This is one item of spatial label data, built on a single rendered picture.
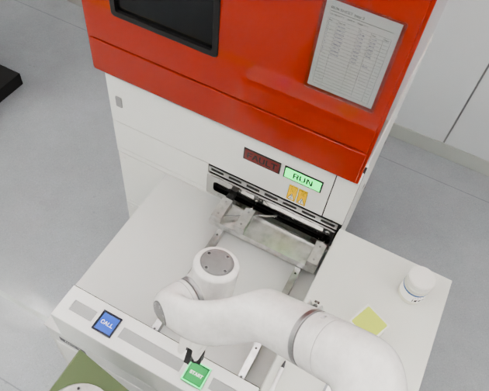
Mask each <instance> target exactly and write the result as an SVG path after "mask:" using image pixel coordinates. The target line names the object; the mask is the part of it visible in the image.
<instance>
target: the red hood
mask: <svg viewBox="0 0 489 391"><path fill-rule="evenodd" d="M81 2H82V7H83V11H84V15H85V23H86V28H87V32H88V40H89V44H90V48H91V53H92V60H93V65H94V67H95V68H97V69H99V70H100V71H104V72H106V73H107V74H111V75H112V76H114V77H116V78H119V79H121V80H123V81H126V82H128V83H130V84H132V85H135V86H137V87H139V88H142V89H143V90H146V91H148V92H150V93H153V94H155V95H157V96H160V97H162V98H163V99H167V100H168V101H170V102H174V103H175V104H177V105H179V106H182V107H184V108H186V109H189V110H191V111H193V112H196V113H198V114H200V115H202V116H205V117H206V118H209V119H211V120H213V121H216V122H218V123H220V124H223V125H225V126H227V127H229V128H231V129H233V130H236V131H238V132H240V133H243V134H245V135H247V136H249V137H252V138H254V139H256V140H259V141H261V142H263V143H264V144H268V145H269V146H271V147H274V148H276V149H278V150H281V151H283V152H285V153H288V154H290V155H292V156H294V157H297V158H299V159H301V160H303V161H306V162H308V163H310V164H312V165H315V166H317V167H319V168H322V169H324V170H325V171H329V172H331V173H332V174H334V175H337V176H339V177H341V178H344V179H346V180H348V181H350V182H353V183H355V184H359V181H360V179H361V177H362V175H363V173H364V171H365V170H366V167H367V165H368V163H369V161H370V159H371V157H372V156H373V152H374V151H375V149H376V146H377V144H378V143H379V141H380V138H381V137H382V135H383V132H384V130H385V129H386V127H387V124H388V123H389V121H390V118H391V116H392V115H393V113H394V110H395V109H396V107H397V104H398V102H399V101H400V99H401V96H402V95H403V93H404V90H405V89H406V87H407V85H408V82H409V81H410V79H411V76H412V75H413V73H414V70H415V68H416V67H417V65H418V62H419V61H420V59H421V56H422V54H423V53H424V51H425V48H426V47H427V45H428V42H429V40H430V39H431V37H432V34H433V33H434V31H435V28H436V26H437V24H438V22H439V19H440V17H441V15H442V12H443V10H444V8H445V7H446V3H447V2H448V0H81Z"/></svg>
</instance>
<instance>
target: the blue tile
mask: <svg viewBox="0 0 489 391"><path fill-rule="evenodd" d="M119 322H120V320H118V319H116V318H115V317H113V316H111V315H109V314H108V313H106V312H105V313H104V314H103V315H102V317H101V318H100V320H99V321H98V323H97V324H96V325H95V326H94V328H96V329H98V330H100V331H102V332H103V333H105V334H107V335H110V334H111V333H112V331H113V330H114V328H115V327H116V325H117V324H118V323H119Z"/></svg>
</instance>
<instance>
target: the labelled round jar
mask: <svg viewBox="0 0 489 391"><path fill-rule="evenodd" d="M434 286H435V276H434V274H433V273H432V272H431V271H430V270H429V269H428V268H426V267H423V266H415V267H413V268H412V269H411V270H410V271H409V273H408V274H407V275H406V277H405V278H404V280H403V281H402V283H401V284H400V285H399V287H398V294H399V296H400V298H401V299H402V300H403V301H405V302H406V303H408V304H411V305H416V304H419V303H420V302H421V301H422V300H423V299H424V298H425V297H426V296H427V295H428V293H429V292H430V291H431V289H432V288H433V287H434Z"/></svg>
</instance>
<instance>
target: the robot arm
mask: <svg viewBox="0 0 489 391"><path fill-rule="evenodd" d="M239 269H240V266H239V262H238V260H237V258H236V257H235V256H234V255H233V254H232V253H231V252H230V251H229V250H227V249H224V248H222V247H207V248H204V249H202V250H201V251H199V252H198V253H197V254H196V256H195V257H194V259H193V263H192V269H191V271H190V272H189V273H188V274H187V275H186V276H185V277H183V278H182V279H179V280H178V281H176V282H173V283H172V284H170V285H167V286H166V287H164V288H163V289H161V290H160V291H159V292H158V293H157V294H156V296H155V297H154V301H153V307H154V312H155V314H156V315H157V317H158V319H159V320H160V321H161V322H162V323H163V324H164V325H165V326H166V327H167V328H168V329H170V330H171V331H173V332H174V333H176V334H177V335H179V336H180V337H181V338H180V341H179V346H178V353H179V354H183V353H184V352H185V351H186V350H187V352H186V356H185V359H184V362H185V363H186V364H187V365H188V364H189V363H190V362H192V363H196V364H198V365H200V364H201V361H202V360H203V358H204V355H205V349H206V347H207V346H228V345H235V344H243V343H248V342H258V343H259V344H262V345H263V346H265V347H267V348H268V349H269V350H271V351H273V352H275V353H276V354H278V355H279V356H281V357H283V358H285V359H286V360H287V361H289V362H291V363H292V364H294V365H295V366H297V367H299V368H300V369H303V370H304V371H305V372H308V373H309V374H311V375H312V376H314V377H316V378H317V379H319V380H321V381H322V382H324V383H326V384H327V385H329V387H330V388H331V391H408V383H407V379H406V375H405V371H404V366H403V364H402V361H401V359H400V357H399V355H398V354H397V352H396V351H395V350H394V349H393V348H392V347H391V345H390V344H388V343H387V342H386V341H385V340H384V339H382V338H381V337H378V336H376V335H375V334H373V333H371V332H369V331H367V330H364V329H362V328H361V327H358V326H356V325H354V324H351V323H349V322H348V321H345V320H343V319H341V318H338V317H336V316H334V315H332V314H330V313H327V312H325V311H323V310H320V309H318V308H317V307H314V306H312V305H309V304H307V303H304V302H302V301H300V300H298V299H295V298H293V297H291V296H288V295H287V294H284V293H282V292H279V291H276V290H274V289H256V290H253V291H250V292H246V293H243V294H240V295H236V296H233V292H234V287H235V284H236V281H237V278H238V273H239ZM59 391H103V390H102V389H101V388H99V387H98V386H95V385H92V384H88V383H75V384H72V385H69V386H66V387H64V388H63V389H60V390H59Z"/></svg>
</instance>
